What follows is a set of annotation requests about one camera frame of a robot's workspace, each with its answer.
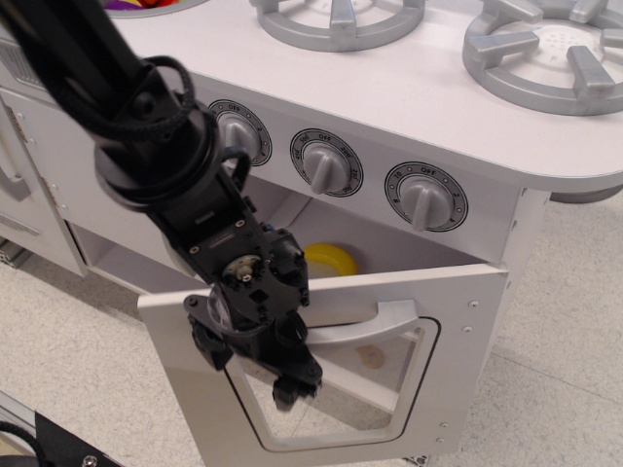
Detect grey oven door handle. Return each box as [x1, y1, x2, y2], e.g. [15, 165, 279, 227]
[306, 300, 419, 348]

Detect silver right stove burner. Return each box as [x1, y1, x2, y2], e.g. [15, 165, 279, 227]
[462, 1, 622, 116]

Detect silver stove burner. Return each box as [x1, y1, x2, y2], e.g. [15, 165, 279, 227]
[251, 1, 425, 53]
[462, 1, 622, 116]

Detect black mounting plate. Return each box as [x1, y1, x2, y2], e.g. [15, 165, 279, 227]
[35, 413, 121, 467]

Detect grey right stove knob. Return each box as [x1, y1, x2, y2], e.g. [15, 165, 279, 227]
[385, 162, 468, 233]

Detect white cabinet door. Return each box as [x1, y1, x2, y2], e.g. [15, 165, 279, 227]
[1, 90, 189, 279]

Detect aluminium extrusion rail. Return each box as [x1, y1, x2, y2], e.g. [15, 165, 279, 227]
[1, 391, 36, 456]

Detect silver left stove burner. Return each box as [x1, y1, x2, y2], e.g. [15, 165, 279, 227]
[251, 1, 425, 53]

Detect grey middle stove knob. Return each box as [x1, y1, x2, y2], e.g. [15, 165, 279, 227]
[290, 128, 364, 198]

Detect white toy oven door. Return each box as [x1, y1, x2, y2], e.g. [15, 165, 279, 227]
[138, 264, 507, 466]

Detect grey stove knob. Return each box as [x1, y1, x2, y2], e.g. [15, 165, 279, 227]
[290, 128, 364, 198]
[385, 162, 468, 233]
[209, 99, 273, 166]

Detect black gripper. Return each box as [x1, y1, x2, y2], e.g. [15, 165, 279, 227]
[183, 292, 322, 412]

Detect white far left door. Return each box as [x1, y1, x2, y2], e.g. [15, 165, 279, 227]
[1, 90, 87, 276]

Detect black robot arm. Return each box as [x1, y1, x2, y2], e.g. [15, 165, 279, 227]
[1, 1, 322, 411]

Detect grey far left handle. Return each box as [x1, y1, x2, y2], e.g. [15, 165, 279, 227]
[1, 103, 30, 202]

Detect white toy kitchen body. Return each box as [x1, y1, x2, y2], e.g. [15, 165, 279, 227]
[1, 1, 622, 466]

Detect grey left stove knob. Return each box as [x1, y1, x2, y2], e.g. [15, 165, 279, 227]
[209, 99, 273, 166]

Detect silver toy sink basin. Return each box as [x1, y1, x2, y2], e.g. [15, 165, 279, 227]
[100, 0, 205, 18]

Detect yellow toy banana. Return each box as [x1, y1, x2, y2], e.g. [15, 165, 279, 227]
[304, 243, 358, 276]

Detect grey vent grille panel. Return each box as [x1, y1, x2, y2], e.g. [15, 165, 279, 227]
[1, 40, 45, 90]

